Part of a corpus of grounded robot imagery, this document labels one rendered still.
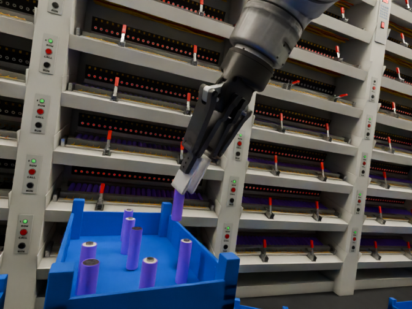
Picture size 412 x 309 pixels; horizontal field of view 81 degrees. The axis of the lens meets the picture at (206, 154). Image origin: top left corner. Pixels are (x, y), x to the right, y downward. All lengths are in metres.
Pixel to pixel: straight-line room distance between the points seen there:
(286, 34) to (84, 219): 0.49
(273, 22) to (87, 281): 0.37
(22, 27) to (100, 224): 0.68
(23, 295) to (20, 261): 0.11
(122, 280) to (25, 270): 0.64
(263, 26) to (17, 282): 0.98
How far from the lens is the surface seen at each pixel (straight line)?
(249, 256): 1.17
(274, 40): 0.35
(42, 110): 0.92
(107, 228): 0.57
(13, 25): 1.02
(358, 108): 1.42
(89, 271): 0.30
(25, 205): 0.95
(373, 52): 1.55
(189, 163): 0.37
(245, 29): 0.36
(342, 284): 1.51
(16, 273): 1.03
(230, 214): 1.01
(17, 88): 0.96
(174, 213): 0.42
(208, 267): 0.39
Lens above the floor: 0.60
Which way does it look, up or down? level
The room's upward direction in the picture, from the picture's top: 8 degrees clockwise
